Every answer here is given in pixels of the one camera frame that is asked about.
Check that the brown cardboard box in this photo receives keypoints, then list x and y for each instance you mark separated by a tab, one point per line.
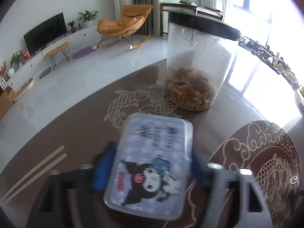
6	101

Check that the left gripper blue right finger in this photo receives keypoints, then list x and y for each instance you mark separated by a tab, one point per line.
233	199

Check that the black flat television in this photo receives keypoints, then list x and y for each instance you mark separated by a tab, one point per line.
44	33

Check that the small wooden bench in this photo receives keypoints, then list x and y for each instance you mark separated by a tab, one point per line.
51	54

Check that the clear plastic cartoon case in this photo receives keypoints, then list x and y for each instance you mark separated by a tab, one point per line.
150	171

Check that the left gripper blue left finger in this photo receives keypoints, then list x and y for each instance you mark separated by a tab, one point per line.
67	198

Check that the clear jar with black lid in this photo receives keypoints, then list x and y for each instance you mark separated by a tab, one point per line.
200	52

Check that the red flower arrangement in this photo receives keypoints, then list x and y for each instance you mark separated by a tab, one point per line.
3	71

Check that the orange lounge chair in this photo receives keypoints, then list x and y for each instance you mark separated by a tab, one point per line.
133	18

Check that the potted green plant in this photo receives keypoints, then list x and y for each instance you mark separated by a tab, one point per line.
89	18

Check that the white tv cabinet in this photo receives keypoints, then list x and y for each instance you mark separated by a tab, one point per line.
40	62

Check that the purple floor mat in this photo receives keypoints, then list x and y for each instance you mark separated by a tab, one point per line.
84	52

